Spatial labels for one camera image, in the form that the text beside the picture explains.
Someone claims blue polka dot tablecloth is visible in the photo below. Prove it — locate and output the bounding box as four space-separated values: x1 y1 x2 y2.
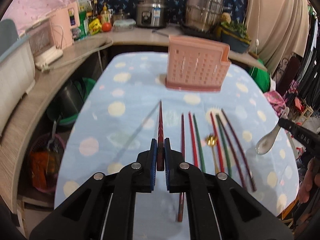
54 51 301 240

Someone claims white ceramic spoon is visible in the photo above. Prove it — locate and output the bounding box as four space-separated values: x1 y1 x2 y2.
255 122 281 155

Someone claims pink electric kettle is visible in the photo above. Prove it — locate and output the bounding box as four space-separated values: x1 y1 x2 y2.
48 2 80 50

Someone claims beige hanging curtain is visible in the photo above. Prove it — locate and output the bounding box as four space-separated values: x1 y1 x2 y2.
245 0 309 73

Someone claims stacked steel steamer pot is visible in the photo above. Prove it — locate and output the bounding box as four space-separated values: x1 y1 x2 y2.
184 0 224 32

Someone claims white power cord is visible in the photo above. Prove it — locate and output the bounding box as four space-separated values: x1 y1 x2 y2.
40 38 114 74

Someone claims yellow snack packet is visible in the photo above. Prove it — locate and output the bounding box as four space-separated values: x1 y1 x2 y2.
88 18 102 35

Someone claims gold small spoon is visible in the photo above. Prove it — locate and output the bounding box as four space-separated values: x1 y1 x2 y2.
206 134 220 174

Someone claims yellow oil bottle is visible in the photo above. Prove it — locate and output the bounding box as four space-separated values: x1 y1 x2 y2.
100 3 111 25

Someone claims clear food container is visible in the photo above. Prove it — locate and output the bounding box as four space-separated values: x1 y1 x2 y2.
113 18 136 32

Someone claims steel rice cooker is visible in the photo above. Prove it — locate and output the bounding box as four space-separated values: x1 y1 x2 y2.
136 0 168 28

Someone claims red tomato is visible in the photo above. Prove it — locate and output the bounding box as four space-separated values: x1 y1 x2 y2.
101 22 112 32

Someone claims small dark pot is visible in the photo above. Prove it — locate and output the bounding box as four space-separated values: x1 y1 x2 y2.
112 9 130 22

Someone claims green label bottle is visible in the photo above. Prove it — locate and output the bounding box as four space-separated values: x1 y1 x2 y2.
71 11 89 41

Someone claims pink plastic utensil holder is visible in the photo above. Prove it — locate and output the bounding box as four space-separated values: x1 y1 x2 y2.
165 35 231 92

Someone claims maroon chopstick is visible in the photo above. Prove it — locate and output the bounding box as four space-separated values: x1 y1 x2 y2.
221 109 257 192
177 114 185 223
220 118 247 189

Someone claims white storage bin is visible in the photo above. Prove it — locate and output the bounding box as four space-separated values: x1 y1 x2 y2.
1 19 35 131

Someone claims green chopstick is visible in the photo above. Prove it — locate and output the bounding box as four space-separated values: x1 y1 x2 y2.
215 114 232 177
193 114 206 172

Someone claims right hand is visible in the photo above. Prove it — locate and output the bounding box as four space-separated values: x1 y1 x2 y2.
298 158 319 203

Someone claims white blender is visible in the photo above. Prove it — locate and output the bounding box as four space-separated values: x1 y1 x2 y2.
25 18 63 72

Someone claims green plastic bag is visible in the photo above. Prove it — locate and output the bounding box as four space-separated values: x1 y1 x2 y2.
248 67 271 93

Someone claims blue basin with greens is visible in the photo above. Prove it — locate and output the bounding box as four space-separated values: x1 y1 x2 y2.
220 21 251 54

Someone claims dark red patterned chopstick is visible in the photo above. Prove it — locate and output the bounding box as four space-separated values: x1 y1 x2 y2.
157 101 164 171

